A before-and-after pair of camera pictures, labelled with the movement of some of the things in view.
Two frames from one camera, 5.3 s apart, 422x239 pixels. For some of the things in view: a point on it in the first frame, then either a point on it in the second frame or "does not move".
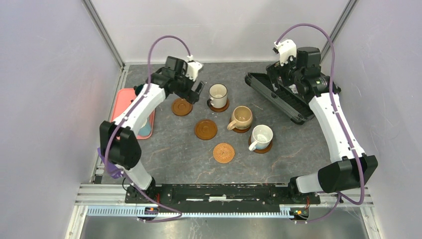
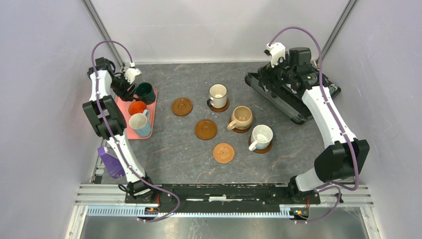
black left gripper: [191, 96] → [125, 94]
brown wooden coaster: [242, 130] does not move
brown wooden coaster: [180, 107] does not move
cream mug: [218, 95] does not move
